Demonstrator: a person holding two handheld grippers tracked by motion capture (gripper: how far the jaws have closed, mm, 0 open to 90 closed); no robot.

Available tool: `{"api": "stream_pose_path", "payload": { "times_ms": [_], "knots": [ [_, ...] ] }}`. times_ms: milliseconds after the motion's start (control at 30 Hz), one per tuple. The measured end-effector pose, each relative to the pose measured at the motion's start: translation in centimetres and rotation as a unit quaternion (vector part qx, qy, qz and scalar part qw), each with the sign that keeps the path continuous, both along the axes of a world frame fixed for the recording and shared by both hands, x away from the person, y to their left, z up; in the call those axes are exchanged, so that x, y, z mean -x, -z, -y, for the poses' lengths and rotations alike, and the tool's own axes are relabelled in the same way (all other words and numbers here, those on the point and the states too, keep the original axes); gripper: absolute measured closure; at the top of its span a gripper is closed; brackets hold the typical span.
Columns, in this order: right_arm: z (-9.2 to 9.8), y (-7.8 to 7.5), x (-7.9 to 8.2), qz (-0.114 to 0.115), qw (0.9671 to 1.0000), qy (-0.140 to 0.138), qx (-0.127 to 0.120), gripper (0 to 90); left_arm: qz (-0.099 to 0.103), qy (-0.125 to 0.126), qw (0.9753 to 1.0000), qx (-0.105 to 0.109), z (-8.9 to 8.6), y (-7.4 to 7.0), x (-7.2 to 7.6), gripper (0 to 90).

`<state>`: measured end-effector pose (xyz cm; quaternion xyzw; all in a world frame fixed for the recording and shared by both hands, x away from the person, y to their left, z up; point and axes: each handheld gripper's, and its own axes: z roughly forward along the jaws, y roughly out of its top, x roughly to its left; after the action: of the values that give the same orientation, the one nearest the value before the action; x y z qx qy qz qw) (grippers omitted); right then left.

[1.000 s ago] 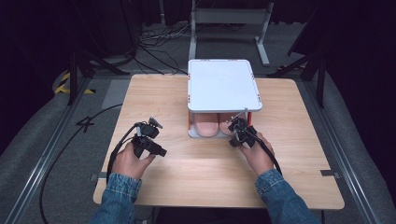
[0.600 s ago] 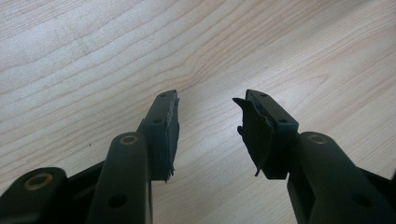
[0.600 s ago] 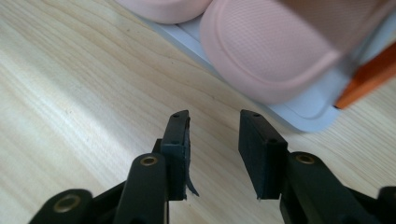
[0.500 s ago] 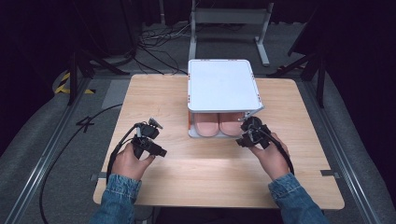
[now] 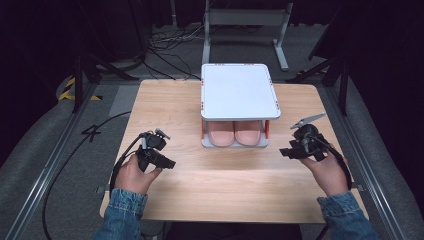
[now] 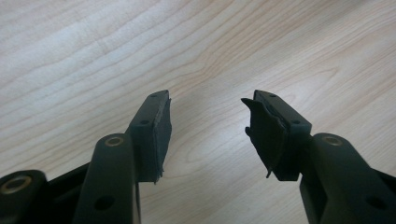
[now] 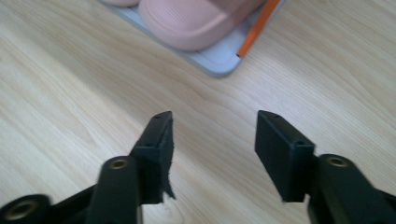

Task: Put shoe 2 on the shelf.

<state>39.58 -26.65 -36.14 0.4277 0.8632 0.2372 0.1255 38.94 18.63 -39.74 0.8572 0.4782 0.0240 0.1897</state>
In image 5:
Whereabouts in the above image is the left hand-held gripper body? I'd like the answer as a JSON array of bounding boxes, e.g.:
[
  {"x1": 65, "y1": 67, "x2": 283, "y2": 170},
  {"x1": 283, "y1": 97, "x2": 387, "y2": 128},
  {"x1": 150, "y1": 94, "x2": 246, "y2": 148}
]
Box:
[{"x1": 135, "y1": 127, "x2": 172, "y2": 173}]

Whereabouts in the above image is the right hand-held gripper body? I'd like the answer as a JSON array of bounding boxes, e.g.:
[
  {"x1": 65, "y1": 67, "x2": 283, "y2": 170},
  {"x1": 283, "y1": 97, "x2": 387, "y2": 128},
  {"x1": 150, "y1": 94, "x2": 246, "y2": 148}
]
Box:
[{"x1": 289, "y1": 112, "x2": 328, "y2": 163}]

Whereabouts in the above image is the pink slipper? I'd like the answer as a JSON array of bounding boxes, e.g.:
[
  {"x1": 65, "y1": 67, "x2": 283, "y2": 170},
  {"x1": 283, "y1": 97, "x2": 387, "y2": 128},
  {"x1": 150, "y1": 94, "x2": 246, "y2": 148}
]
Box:
[
  {"x1": 207, "y1": 120, "x2": 236, "y2": 148},
  {"x1": 234, "y1": 120, "x2": 264, "y2": 147}
]

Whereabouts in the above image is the white two-tier shoe rack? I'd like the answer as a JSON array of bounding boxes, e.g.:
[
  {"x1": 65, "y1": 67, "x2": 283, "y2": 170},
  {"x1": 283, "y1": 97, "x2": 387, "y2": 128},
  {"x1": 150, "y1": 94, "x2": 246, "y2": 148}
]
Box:
[{"x1": 200, "y1": 62, "x2": 282, "y2": 149}]

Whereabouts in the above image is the person's left hand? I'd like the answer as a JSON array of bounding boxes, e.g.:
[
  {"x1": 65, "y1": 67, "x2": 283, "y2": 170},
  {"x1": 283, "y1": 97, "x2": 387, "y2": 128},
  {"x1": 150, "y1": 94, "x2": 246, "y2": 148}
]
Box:
[{"x1": 114, "y1": 153, "x2": 163, "y2": 196}]

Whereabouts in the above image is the person's right hand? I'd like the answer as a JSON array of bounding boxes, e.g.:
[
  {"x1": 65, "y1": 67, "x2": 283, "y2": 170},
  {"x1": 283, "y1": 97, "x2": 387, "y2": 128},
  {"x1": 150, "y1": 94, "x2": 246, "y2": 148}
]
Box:
[{"x1": 299, "y1": 150, "x2": 350, "y2": 198}]

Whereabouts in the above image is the black tape floor mark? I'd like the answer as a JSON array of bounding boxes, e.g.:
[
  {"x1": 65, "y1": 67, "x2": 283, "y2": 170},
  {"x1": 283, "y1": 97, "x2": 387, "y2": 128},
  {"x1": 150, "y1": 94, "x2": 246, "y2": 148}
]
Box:
[{"x1": 80, "y1": 124, "x2": 102, "y2": 143}]

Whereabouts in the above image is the black tripod stand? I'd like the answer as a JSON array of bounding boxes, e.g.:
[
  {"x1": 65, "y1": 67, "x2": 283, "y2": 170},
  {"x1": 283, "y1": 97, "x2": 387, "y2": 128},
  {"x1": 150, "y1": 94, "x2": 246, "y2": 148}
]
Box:
[
  {"x1": 70, "y1": 46, "x2": 140, "y2": 115},
  {"x1": 285, "y1": 54, "x2": 350, "y2": 117}
]

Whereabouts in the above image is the yellow and black floor tape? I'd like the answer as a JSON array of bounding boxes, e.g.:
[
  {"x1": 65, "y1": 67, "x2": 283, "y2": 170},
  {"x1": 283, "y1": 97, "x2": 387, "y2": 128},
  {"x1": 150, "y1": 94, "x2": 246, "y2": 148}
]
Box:
[{"x1": 57, "y1": 76, "x2": 103, "y2": 102}]

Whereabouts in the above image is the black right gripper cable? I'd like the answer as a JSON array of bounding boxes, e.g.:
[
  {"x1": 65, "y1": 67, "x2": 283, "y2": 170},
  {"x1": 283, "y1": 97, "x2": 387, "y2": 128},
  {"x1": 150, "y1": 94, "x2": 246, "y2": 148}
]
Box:
[{"x1": 308, "y1": 133, "x2": 354, "y2": 192}]

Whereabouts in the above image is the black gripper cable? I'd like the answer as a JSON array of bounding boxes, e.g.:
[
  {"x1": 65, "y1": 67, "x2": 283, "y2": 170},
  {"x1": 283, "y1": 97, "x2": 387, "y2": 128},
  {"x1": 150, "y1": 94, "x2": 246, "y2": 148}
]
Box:
[
  {"x1": 308, "y1": 133, "x2": 354, "y2": 192},
  {"x1": 41, "y1": 110, "x2": 149, "y2": 240}
]

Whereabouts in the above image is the aluminium floor rail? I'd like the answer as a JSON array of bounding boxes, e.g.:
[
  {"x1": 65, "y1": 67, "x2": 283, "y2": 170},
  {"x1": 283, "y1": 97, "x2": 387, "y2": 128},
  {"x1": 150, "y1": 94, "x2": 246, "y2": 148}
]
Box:
[
  {"x1": 2, "y1": 82, "x2": 98, "y2": 240},
  {"x1": 323, "y1": 83, "x2": 410, "y2": 240}
]

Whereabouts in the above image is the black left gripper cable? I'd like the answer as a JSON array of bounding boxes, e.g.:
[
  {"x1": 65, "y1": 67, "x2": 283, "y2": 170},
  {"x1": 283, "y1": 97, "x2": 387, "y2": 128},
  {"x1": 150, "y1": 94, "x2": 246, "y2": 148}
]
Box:
[{"x1": 41, "y1": 110, "x2": 149, "y2": 240}]

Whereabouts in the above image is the bundle of black floor cables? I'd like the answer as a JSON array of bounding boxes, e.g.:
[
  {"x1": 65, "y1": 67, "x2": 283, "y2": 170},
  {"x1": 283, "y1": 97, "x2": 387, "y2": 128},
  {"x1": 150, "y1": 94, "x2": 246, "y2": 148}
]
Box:
[{"x1": 145, "y1": 23, "x2": 205, "y2": 82}]

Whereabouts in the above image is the grey metal stand frame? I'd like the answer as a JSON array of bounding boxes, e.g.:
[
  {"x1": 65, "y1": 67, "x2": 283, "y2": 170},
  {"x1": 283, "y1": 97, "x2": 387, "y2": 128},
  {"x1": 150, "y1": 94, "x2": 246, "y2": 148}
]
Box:
[{"x1": 201, "y1": 0, "x2": 294, "y2": 72}]

